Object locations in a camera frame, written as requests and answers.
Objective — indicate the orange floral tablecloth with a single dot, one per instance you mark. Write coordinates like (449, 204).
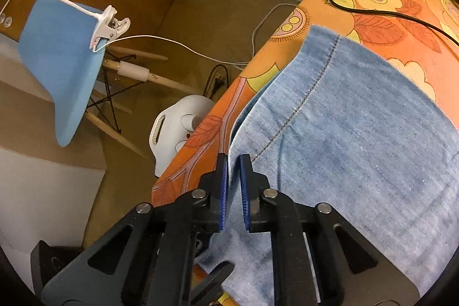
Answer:
(380, 22)

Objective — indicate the light blue denim pants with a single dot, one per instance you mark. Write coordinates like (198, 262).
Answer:
(358, 148)

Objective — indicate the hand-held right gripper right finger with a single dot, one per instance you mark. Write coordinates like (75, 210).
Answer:
(245, 191)

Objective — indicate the blue chair with wooden legs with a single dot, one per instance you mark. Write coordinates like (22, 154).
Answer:
(61, 58)

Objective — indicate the white floor appliance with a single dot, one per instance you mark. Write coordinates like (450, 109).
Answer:
(168, 148)

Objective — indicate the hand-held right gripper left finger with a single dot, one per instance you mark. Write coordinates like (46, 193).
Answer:
(223, 191)

